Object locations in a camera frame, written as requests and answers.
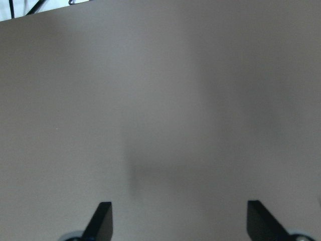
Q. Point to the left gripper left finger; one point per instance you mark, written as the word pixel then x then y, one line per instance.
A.
pixel 100 225

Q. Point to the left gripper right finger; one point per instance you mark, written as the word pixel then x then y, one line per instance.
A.
pixel 262 225

